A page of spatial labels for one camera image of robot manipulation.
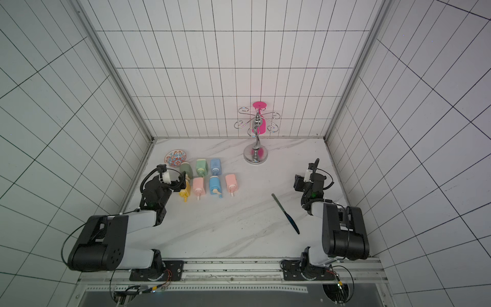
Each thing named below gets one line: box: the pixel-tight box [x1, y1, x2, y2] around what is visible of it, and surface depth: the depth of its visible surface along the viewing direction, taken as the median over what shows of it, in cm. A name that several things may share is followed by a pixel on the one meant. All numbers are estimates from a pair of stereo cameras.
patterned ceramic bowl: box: [163, 149, 188, 168], surface depth 109 cm
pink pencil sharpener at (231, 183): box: [225, 173, 238, 197], surface depth 94 cm
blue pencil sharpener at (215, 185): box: [209, 175, 224, 199], surface depth 93 cm
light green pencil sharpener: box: [195, 158, 209, 178], surface depth 101 cm
